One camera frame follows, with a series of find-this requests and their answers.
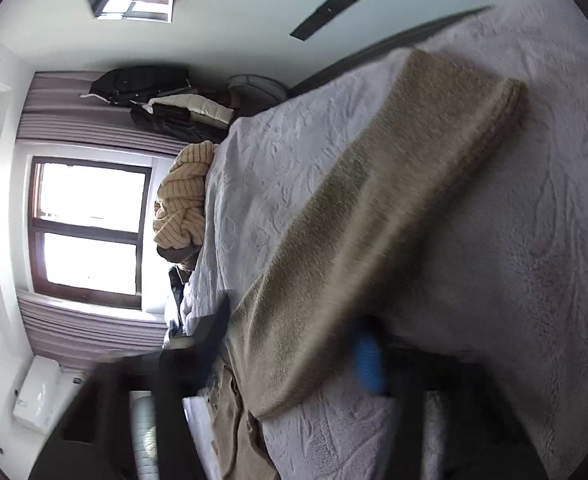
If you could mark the lavender embossed blanket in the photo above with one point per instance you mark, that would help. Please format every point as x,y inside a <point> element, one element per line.
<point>499,270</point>

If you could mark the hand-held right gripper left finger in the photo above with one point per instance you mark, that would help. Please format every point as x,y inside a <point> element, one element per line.
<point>208,332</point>

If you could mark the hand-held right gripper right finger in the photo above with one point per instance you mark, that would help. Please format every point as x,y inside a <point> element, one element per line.
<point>370,360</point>

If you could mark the khaki pants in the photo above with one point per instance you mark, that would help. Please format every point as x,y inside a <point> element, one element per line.
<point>236,430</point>

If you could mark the olive knitted sweater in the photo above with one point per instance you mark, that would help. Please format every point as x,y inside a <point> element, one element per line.
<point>374,230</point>

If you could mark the black backpack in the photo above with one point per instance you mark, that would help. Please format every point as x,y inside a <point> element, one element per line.
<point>133,84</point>

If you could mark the white wall unit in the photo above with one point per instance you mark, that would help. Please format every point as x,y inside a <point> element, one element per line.
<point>38,395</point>

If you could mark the dark navy garment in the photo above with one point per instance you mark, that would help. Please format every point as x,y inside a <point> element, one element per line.
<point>176,300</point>

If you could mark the dark brown cloth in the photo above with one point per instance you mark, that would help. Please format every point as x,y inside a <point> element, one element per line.
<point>178,256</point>

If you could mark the cream striped garment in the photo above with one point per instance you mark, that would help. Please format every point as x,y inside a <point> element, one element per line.
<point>183,205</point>

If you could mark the grey-purple curtain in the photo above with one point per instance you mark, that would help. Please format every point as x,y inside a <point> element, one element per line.
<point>73,115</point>

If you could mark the grey round fan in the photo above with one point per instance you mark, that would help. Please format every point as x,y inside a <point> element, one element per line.
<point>256,89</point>

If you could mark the black jacket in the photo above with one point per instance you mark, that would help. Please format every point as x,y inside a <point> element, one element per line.
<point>173,125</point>

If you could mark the dark-framed window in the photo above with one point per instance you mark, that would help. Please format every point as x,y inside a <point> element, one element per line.
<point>91,225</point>

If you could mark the black rectangular wall panel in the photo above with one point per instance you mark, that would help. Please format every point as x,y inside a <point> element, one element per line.
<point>325,14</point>

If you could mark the dark bed headboard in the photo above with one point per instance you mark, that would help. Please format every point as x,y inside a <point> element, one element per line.
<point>374,55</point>

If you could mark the white padded jacket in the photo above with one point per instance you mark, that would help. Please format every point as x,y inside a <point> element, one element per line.
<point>201,107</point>

